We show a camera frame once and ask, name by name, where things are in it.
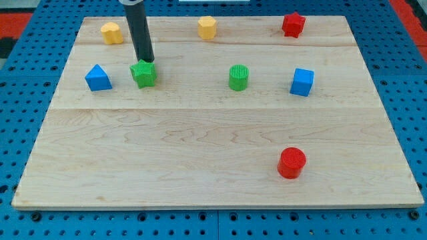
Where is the green star block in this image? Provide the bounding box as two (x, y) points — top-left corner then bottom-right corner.
(129, 59), (157, 89)

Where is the blue triangle block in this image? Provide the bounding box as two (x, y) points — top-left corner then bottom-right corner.
(85, 65), (112, 91)

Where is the red star block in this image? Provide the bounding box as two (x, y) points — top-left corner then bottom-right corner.
(282, 12), (306, 38)

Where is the light wooden board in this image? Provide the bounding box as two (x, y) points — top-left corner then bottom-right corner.
(12, 16), (424, 211)

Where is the green cylinder block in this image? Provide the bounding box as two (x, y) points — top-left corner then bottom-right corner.
(229, 64), (249, 91)

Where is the red cylinder block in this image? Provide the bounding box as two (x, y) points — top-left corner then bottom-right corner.
(277, 147), (307, 179)

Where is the yellow hexagon block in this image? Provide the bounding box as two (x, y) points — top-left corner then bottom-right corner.
(197, 16), (218, 40)

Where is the blue cube block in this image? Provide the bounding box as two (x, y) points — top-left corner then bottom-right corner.
(290, 68), (314, 97)

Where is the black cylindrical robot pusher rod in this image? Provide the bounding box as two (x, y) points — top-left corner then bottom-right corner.
(119, 0), (155, 63)

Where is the yellow heart block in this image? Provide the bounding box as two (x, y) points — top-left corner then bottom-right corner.
(100, 22), (123, 45)

